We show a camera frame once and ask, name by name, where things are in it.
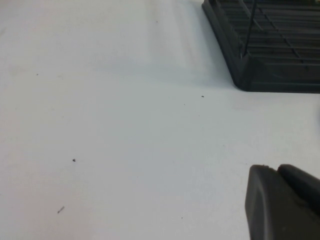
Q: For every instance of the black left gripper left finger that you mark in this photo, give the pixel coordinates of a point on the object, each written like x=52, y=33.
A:
x=270, y=207

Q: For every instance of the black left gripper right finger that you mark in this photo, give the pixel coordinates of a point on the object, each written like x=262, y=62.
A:
x=302, y=186

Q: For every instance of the black plastic drip tray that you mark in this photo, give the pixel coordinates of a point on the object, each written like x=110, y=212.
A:
x=280, y=82

